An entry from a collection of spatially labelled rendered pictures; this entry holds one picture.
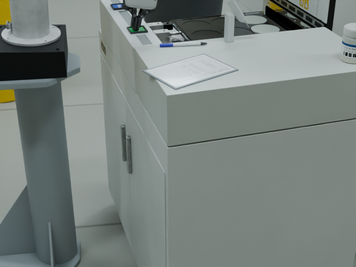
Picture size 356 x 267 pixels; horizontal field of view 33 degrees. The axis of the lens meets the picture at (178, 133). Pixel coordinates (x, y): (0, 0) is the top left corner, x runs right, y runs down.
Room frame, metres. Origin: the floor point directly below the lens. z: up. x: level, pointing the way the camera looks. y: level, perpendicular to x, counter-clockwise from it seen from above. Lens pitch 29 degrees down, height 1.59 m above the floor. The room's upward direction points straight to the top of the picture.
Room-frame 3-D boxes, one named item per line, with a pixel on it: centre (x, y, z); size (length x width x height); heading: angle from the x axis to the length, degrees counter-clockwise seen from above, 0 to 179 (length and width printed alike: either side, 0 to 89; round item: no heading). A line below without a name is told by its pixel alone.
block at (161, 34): (1.98, 0.07, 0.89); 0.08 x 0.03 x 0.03; 107
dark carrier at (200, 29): (2.00, -0.20, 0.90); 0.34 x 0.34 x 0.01; 17
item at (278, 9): (2.08, -0.40, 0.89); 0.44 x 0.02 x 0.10; 17
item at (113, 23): (1.96, 0.17, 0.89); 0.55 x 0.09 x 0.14; 17
